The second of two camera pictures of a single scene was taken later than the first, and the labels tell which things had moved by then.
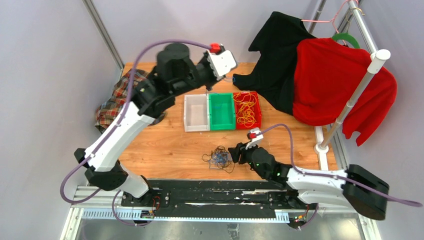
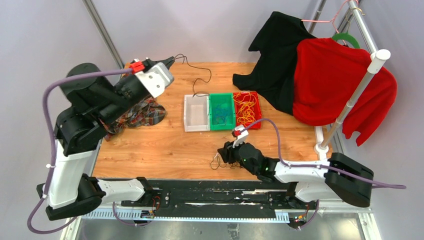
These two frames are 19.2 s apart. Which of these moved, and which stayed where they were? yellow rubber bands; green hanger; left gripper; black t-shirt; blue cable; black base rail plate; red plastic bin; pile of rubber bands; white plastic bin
Moved: pile of rubber bands; left gripper; blue cable
Stayed: yellow rubber bands; black base rail plate; red plastic bin; green hanger; black t-shirt; white plastic bin
